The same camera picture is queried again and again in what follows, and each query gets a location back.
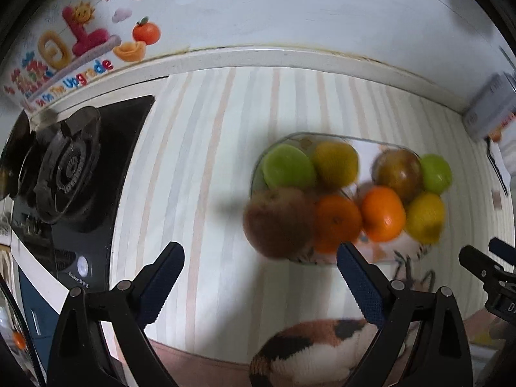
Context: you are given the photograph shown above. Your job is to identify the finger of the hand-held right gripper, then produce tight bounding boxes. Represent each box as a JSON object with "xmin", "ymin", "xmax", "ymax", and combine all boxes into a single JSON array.
[
  {"xmin": 459, "ymin": 244, "xmax": 516, "ymax": 291},
  {"xmin": 488, "ymin": 237, "xmax": 516, "ymax": 267}
]

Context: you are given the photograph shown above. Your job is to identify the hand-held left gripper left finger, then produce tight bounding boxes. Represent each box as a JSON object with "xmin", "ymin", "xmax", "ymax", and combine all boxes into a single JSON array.
[{"xmin": 47, "ymin": 241, "xmax": 186, "ymax": 387}]

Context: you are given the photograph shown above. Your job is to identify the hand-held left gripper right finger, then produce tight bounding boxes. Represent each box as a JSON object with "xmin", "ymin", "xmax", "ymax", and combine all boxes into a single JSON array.
[{"xmin": 336, "ymin": 243, "xmax": 473, "ymax": 387}]

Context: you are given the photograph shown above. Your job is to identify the orange tangerine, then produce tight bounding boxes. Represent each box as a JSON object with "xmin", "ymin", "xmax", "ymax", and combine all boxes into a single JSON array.
[
  {"xmin": 360, "ymin": 185, "xmax": 407, "ymax": 243},
  {"xmin": 312, "ymin": 194, "xmax": 363, "ymax": 254}
]

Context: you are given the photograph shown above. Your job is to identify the yellow citrus fruit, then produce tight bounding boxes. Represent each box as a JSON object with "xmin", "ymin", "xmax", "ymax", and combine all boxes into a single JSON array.
[
  {"xmin": 312, "ymin": 141, "xmax": 360, "ymax": 188},
  {"xmin": 405, "ymin": 192, "xmax": 446, "ymax": 245}
]

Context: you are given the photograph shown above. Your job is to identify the green round fruit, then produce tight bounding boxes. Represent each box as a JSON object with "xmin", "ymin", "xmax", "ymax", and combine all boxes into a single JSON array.
[
  {"xmin": 419, "ymin": 153, "xmax": 453, "ymax": 195},
  {"xmin": 262, "ymin": 143, "xmax": 317, "ymax": 189}
]

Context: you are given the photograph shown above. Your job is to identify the light brown round fruit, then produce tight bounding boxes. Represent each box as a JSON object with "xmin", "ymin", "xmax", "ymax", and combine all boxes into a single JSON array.
[{"xmin": 243, "ymin": 187, "xmax": 317, "ymax": 259}]

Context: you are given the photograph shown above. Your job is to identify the dark brown round fruit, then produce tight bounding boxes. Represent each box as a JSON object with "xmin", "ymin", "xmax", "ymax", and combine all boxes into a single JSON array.
[{"xmin": 371, "ymin": 149, "xmax": 425, "ymax": 203}]

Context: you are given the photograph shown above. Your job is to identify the oval floral ceramic plate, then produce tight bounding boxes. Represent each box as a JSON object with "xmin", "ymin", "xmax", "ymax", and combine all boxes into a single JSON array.
[{"xmin": 250, "ymin": 131, "xmax": 435, "ymax": 267}]

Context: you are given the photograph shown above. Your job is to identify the calico cat plush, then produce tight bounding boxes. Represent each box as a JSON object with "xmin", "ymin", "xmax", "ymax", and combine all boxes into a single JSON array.
[{"xmin": 249, "ymin": 318, "xmax": 390, "ymax": 387}]

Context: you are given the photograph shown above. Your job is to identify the black gas stove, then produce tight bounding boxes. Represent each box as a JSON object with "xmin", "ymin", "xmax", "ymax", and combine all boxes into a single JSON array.
[{"xmin": 10, "ymin": 94, "xmax": 157, "ymax": 292}]

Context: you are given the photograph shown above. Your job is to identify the striped tablecloth with pink border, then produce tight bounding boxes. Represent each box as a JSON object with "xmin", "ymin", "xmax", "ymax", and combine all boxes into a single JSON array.
[{"xmin": 109, "ymin": 66, "xmax": 516, "ymax": 387}]

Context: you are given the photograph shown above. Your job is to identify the blue cabinet door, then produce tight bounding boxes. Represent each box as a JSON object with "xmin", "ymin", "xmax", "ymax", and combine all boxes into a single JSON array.
[{"xmin": 18, "ymin": 266, "xmax": 65, "ymax": 340}]

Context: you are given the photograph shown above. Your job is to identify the black burner grate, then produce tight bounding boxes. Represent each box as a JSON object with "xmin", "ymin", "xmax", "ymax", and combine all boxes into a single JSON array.
[{"xmin": 32, "ymin": 107, "xmax": 102, "ymax": 225}]

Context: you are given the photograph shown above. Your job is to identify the dark frying pan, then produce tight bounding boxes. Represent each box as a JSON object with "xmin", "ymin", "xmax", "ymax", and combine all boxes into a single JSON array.
[{"xmin": 0, "ymin": 111, "xmax": 34, "ymax": 201}]

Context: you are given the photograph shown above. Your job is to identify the colourful wall sticker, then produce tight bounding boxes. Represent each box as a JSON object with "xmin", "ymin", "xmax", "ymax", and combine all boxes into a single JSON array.
[{"xmin": 2, "ymin": 0, "xmax": 163, "ymax": 110}]

